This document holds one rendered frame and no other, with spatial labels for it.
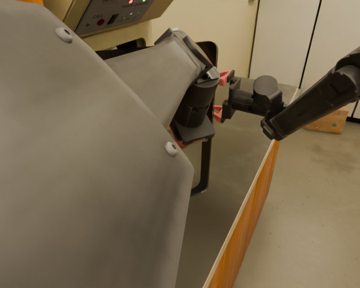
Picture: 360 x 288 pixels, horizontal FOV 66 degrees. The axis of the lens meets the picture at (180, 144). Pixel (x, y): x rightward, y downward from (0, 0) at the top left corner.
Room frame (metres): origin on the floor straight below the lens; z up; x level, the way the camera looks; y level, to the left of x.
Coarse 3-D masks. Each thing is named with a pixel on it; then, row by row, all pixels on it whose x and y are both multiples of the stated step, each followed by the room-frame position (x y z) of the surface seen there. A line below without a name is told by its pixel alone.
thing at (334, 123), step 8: (336, 112) 2.59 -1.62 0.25; (344, 112) 2.57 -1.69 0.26; (320, 120) 2.64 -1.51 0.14; (328, 120) 2.61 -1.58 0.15; (336, 120) 2.58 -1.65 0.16; (344, 120) 2.56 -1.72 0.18; (304, 128) 2.70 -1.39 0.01; (312, 128) 2.67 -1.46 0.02; (320, 128) 2.64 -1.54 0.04; (328, 128) 2.60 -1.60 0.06; (336, 128) 2.58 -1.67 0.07
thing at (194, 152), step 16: (128, 48) 0.51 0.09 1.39; (144, 48) 0.51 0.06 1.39; (208, 48) 0.56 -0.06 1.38; (208, 112) 0.57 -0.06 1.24; (192, 144) 0.55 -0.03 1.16; (208, 144) 0.57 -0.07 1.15; (192, 160) 0.55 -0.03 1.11; (208, 160) 0.57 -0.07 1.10; (208, 176) 0.57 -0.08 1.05; (192, 192) 0.55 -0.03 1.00
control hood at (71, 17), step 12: (48, 0) 0.44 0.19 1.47; (60, 0) 0.43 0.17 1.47; (72, 0) 0.42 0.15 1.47; (84, 0) 0.43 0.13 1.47; (156, 0) 0.63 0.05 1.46; (168, 0) 0.68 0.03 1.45; (60, 12) 0.43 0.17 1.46; (72, 12) 0.43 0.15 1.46; (84, 12) 0.45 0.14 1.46; (156, 12) 0.68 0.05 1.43; (72, 24) 0.45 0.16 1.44; (132, 24) 0.63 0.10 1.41; (84, 36) 0.51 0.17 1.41
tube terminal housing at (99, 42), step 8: (136, 24) 0.68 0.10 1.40; (144, 24) 0.71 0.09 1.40; (104, 32) 0.59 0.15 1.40; (112, 32) 0.61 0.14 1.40; (120, 32) 0.63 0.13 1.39; (128, 32) 0.65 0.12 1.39; (136, 32) 0.68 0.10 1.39; (144, 32) 0.71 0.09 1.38; (88, 40) 0.55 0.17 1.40; (96, 40) 0.56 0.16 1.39; (104, 40) 0.58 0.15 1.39; (112, 40) 0.60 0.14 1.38; (120, 40) 0.63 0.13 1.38; (128, 40) 0.65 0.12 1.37; (144, 40) 0.75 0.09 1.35; (152, 40) 0.74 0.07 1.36; (96, 48) 0.56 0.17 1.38; (104, 48) 0.58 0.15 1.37
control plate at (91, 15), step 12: (96, 0) 0.45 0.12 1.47; (108, 0) 0.48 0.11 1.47; (120, 0) 0.51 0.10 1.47; (96, 12) 0.48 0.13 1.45; (108, 12) 0.51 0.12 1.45; (120, 12) 0.54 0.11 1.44; (132, 12) 0.58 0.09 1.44; (144, 12) 0.62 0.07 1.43; (84, 24) 0.47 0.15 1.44; (96, 24) 0.50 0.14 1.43; (120, 24) 0.58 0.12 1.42
